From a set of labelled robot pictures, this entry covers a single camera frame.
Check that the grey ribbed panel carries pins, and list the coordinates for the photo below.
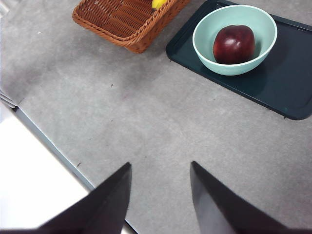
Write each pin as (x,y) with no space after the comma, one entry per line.
(7,100)

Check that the brown wicker basket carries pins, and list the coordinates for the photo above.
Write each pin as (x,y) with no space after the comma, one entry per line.
(117,22)

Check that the yellow banana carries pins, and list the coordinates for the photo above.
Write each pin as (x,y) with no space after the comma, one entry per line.
(158,3)

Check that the dark rectangular tray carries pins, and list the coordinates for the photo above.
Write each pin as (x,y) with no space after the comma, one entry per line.
(280,85)

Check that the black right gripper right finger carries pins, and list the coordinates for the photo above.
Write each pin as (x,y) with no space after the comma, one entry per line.
(219,212)

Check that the teal ceramic bowl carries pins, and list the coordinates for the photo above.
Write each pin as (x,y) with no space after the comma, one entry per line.
(207,31)

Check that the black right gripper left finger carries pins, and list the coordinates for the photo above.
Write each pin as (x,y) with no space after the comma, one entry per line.
(97,212)

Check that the dark red plum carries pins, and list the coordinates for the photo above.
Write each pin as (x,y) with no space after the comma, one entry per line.
(234,45)

